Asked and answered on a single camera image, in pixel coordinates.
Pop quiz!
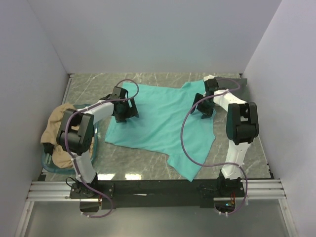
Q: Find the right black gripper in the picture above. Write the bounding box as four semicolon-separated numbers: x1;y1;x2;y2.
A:
191;93;215;119

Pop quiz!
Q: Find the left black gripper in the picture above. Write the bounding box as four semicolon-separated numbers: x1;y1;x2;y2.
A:
115;98;139;123

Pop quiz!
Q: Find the teal t shirt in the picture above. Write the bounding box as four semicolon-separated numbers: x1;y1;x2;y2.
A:
105;80;215;181

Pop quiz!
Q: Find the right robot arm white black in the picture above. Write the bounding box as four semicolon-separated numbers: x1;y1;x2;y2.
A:
192;76;259;197

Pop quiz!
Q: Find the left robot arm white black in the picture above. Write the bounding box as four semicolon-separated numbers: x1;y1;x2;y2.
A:
56;86;139;198

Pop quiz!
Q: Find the folded white t shirt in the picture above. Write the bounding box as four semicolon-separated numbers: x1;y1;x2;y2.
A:
203;75;215;82

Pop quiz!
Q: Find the folded dark grey t shirt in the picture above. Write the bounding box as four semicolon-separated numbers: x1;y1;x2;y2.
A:
215;77;250;101

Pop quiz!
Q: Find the tan t shirt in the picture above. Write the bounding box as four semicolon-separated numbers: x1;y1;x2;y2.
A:
40;103;96;169

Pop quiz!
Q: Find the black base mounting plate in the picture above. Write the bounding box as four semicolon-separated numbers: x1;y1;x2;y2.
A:
70;178;246;209

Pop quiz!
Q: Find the teal plastic basket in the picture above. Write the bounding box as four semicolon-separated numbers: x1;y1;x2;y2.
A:
40;103;100;175

